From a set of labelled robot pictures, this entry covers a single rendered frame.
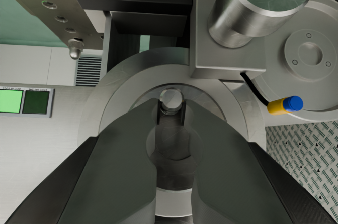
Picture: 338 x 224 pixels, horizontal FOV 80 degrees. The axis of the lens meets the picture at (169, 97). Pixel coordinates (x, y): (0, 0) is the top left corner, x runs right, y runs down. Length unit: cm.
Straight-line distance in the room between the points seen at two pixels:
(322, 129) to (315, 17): 13
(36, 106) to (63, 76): 266
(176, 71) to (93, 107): 7
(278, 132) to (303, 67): 18
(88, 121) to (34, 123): 40
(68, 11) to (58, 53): 292
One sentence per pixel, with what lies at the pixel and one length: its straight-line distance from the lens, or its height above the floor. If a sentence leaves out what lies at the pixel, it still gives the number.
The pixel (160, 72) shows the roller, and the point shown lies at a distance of 16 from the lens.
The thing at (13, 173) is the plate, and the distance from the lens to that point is 59.
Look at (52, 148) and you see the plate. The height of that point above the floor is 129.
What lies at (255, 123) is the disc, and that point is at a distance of 18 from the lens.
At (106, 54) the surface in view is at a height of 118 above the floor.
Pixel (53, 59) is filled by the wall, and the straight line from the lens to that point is 336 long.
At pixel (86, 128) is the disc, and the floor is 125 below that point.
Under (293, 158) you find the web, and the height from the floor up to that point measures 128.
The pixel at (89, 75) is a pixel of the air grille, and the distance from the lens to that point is 308.
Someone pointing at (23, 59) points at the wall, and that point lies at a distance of 356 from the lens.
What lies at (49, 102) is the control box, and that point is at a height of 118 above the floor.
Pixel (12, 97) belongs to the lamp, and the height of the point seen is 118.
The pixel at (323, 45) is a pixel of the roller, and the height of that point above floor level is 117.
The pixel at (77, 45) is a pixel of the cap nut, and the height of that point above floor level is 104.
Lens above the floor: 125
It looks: 11 degrees down
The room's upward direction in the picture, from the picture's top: 178 degrees counter-clockwise
